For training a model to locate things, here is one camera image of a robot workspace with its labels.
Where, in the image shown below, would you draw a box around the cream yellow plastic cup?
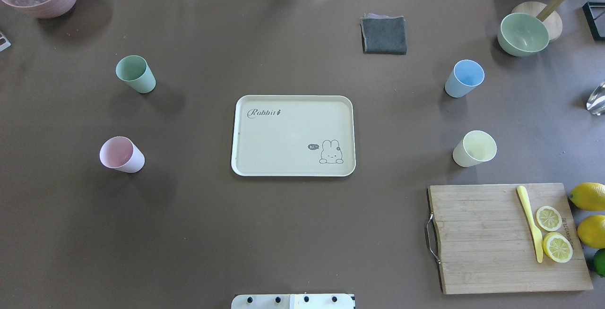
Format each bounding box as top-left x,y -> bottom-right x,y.
452,130 -> 497,167

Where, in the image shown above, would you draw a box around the blue plastic cup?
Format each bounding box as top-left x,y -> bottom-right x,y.
444,60 -> 485,98

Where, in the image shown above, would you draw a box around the green plastic cup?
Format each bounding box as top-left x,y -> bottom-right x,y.
115,55 -> 156,94

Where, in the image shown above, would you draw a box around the pink plastic cup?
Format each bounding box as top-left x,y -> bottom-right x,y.
99,136 -> 145,173

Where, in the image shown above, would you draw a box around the cream rabbit tray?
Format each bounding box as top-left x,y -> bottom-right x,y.
231,94 -> 356,176

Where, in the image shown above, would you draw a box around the dark grey folded cloth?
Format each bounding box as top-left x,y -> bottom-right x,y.
360,13 -> 407,55

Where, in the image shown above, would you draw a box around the wooden cutting board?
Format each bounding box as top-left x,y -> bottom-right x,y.
428,183 -> 593,295

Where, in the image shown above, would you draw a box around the green bowl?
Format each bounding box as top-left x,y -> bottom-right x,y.
497,13 -> 550,57

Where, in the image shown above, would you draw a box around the yellow plastic knife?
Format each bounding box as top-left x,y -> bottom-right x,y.
517,185 -> 544,263

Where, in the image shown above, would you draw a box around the upper lemon slice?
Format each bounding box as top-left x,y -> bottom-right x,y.
535,206 -> 562,232

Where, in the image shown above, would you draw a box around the wooden cup stand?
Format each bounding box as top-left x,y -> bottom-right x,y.
512,0 -> 566,43

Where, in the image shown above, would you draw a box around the whole lemon near bowl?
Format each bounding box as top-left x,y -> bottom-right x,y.
569,182 -> 605,211

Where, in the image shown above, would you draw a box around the metal scoop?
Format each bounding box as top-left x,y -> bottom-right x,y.
586,81 -> 605,116

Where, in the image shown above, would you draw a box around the whole lemon middle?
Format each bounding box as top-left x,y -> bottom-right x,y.
577,215 -> 605,249

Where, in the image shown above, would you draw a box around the black metal glass rack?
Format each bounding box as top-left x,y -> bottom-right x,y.
582,2 -> 605,41

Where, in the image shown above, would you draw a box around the green lime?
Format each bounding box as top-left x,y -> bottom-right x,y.
593,249 -> 605,277

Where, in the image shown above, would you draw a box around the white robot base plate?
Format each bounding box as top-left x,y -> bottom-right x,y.
231,292 -> 356,309

